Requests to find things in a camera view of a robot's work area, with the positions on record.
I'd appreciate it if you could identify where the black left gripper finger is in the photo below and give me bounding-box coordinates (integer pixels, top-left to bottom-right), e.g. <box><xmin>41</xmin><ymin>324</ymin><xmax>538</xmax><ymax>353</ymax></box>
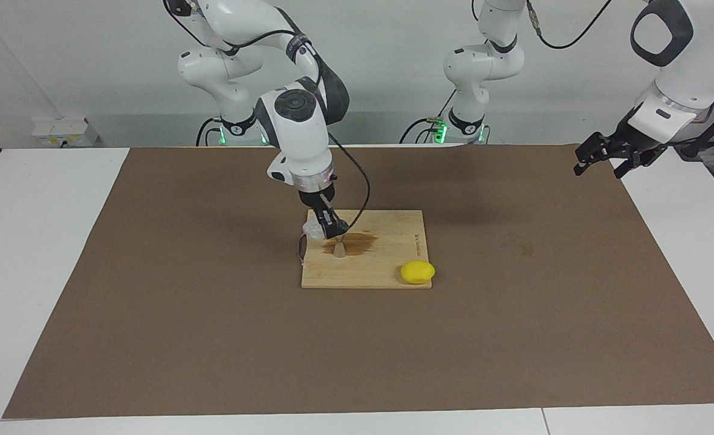
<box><xmin>574</xmin><ymin>133</ymin><xmax>612</xmax><ymax>177</ymax></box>
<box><xmin>614</xmin><ymin>152</ymin><xmax>643</xmax><ymax>179</ymax></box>

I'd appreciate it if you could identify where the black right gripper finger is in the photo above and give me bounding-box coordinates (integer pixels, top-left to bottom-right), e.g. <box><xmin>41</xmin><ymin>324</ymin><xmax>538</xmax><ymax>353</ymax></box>
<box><xmin>316</xmin><ymin>208</ymin><xmax>349</xmax><ymax>239</ymax></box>

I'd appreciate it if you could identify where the clear glass cup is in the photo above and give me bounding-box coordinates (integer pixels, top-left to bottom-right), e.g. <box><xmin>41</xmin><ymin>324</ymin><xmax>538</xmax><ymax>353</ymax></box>
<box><xmin>302</xmin><ymin>217</ymin><xmax>328</xmax><ymax>242</ymax></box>

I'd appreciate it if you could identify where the wooden cutting board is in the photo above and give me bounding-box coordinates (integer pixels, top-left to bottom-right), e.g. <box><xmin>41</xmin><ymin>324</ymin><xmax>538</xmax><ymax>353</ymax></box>
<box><xmin>297</xmin><ymin>209</ymin><xmax>433</xmax><ymax>289</ymax></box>

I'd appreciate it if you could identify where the black tripod stand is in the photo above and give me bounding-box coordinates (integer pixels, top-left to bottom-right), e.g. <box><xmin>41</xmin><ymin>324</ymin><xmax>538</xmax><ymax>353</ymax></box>
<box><xmin>665</xmin><ymin>97</ymin><xmax>714</xmax><ymax>161</ymax></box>

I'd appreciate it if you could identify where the yellow lemon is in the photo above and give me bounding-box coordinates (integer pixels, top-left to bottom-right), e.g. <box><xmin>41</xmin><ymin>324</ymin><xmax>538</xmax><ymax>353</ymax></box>
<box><xmin>400</xmin><ymin>260</ymin><xmax>437</xmax><ymax>285</ymax></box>

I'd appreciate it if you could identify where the brown table mat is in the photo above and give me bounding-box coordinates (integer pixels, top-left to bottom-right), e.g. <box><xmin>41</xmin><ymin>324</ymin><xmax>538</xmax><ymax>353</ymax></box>
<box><xmin>2</xmin><ymin>144</ymin><xmax>714</xmax><ymax>419</ymax></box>

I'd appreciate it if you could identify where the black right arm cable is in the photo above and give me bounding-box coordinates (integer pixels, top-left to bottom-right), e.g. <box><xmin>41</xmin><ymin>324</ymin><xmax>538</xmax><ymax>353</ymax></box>
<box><xmin>163</xmin><ymin>0</ymin><xmax>371</xmax><ymax>236</ymax></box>

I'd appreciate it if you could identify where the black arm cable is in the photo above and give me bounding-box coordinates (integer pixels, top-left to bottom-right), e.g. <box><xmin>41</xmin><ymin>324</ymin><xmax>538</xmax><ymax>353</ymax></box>
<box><xmin>526</xmin><ymin>0</ymin><xmax>714</xmax><ymax>146</ymax></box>
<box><xmin>163</xmin><ymin>0</ymin><xmax>371</xmax><ymax>236</ymax></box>

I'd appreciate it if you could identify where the black base power cable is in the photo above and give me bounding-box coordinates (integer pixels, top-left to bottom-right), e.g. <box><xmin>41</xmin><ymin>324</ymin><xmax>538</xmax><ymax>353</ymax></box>
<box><xmin>399</xmin><ymin>91</ymin><xmax>457</xmax><ymax>144</ymax></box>
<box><xmin>196</xmin><ymin>118</ymin><xmax>221</xmax><ymax>147</ymax></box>

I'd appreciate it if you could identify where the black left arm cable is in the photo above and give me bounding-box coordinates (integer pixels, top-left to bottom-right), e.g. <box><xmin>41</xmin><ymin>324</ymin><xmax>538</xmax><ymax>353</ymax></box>
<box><xmin>526</xmin><ymin>0</ymin><xmax>714</xmax><ymax>146</ymax></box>

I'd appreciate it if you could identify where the white wall socket box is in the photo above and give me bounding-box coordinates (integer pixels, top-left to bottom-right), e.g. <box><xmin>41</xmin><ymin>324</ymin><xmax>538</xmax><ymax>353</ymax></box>
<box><xmin>32</xmin><ymin>118</ymin><xmax>100</xmax><ymax>147</ymax></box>

